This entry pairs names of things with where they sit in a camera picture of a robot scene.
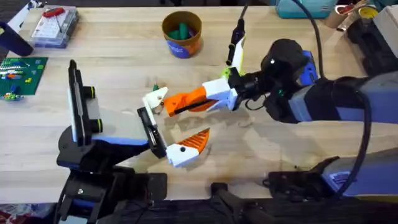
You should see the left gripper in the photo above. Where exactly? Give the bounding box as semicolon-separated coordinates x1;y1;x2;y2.
57;86;211;175

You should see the brown tub with toys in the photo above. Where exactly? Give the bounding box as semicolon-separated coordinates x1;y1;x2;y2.
161;11;203;60

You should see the left wrist black plate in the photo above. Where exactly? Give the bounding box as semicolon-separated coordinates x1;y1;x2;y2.
67;59;87;147

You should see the teal box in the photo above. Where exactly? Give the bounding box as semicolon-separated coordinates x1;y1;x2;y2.
274;0;338;19

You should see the cardboard tube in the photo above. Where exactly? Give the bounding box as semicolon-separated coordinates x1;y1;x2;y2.
324;5;359;32

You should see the clear box with red tool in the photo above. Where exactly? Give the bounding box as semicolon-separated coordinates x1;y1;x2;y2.
29;5;80;49

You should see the green board with blocks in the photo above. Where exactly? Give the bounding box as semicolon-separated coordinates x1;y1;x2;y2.
0;56;49;102

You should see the black box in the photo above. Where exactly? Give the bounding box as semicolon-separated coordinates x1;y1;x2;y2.
346;18;398;78

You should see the dark blue object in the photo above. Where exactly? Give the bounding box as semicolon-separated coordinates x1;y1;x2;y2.
0;21;35;58

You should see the yellow tape roll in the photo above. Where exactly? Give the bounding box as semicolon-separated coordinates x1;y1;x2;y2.
357;5;379;21

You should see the white box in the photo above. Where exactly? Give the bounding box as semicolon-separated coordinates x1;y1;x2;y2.
373;4;398;58

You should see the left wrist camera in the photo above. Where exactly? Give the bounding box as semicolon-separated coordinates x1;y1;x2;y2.
81;85;104;134

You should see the thick black cable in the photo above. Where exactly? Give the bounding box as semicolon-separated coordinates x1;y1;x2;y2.
291;0;326;80

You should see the black rail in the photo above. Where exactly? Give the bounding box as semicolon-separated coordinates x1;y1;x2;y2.
102;182;398;224

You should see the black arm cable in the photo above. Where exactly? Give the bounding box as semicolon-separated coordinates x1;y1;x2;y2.
336;89;373;198

